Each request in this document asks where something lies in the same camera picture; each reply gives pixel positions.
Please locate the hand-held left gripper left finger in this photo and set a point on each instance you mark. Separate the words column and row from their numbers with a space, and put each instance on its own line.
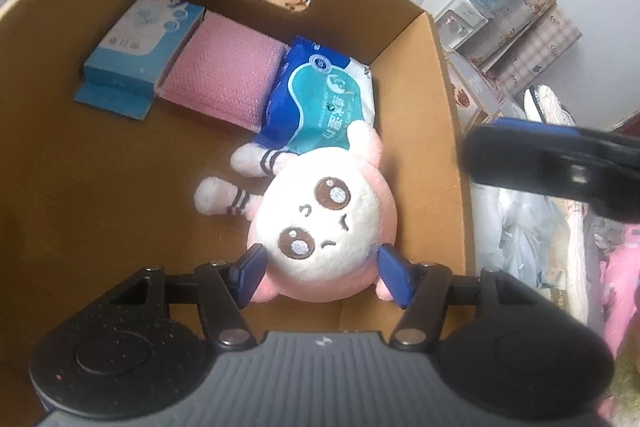
column 250, row 274

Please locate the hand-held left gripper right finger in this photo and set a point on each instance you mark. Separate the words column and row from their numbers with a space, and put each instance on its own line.
column 395, row 277

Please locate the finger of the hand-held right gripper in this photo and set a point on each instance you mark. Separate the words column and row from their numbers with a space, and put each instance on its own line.
column 530, row 157

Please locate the pink white plush toy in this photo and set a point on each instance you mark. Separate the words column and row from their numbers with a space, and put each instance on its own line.
column 310, row 227

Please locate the brown cardboard box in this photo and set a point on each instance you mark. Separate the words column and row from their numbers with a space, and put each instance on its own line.
column 100, row 207

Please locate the blue wet wipes pack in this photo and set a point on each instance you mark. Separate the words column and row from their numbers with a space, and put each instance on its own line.
column 320, row 97

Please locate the pink knitted cloth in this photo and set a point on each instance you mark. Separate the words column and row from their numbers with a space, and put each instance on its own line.
column 215, row 67

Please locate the light blue paper box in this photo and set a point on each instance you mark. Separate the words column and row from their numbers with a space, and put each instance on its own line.
column 135, row 47

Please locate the white plastic bag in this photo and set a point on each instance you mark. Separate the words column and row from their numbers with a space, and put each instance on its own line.
column 525, row 237

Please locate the red patterned white box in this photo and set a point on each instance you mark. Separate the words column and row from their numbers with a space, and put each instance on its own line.
column 472, row 92

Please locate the checked patterned roll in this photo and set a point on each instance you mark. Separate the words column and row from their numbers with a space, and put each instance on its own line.
column 545, row 52

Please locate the floral patterned roll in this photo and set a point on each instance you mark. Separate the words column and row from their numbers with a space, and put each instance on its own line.
column 520, row 22

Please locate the pink pillow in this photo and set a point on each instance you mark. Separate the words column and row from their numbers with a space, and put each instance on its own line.
column 622, row 287

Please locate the white water dispenser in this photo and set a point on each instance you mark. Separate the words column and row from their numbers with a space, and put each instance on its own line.
column 455, row 14

